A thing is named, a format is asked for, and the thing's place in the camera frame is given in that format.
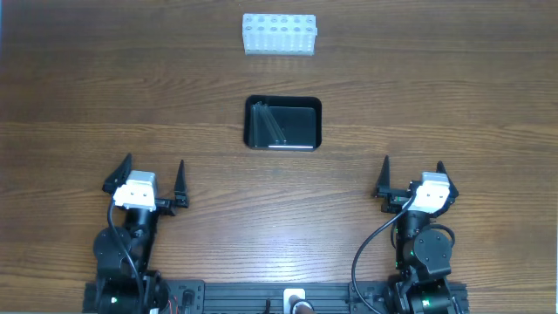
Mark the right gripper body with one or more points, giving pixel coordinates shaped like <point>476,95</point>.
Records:
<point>392,198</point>

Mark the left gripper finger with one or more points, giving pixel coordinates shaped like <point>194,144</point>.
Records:
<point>117,176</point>
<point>181,192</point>

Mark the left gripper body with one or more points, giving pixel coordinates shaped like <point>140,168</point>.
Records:
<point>165,206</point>

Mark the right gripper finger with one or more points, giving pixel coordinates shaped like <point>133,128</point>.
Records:
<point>384,179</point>
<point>453,189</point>

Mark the clear test tube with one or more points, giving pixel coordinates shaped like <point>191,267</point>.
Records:
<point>256,133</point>
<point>269,123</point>
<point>275,124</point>
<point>290,147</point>

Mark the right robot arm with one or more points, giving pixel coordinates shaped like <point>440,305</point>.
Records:
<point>427,253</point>

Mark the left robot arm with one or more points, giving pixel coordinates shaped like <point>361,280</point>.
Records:
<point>131,248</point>

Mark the black tray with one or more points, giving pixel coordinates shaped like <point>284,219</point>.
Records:
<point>283,100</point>

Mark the white test tube rack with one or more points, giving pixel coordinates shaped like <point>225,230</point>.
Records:
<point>279,37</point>

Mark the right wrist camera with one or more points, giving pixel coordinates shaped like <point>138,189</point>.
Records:
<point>430,193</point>

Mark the mounting rail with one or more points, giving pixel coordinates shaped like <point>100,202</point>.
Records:
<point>244,298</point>

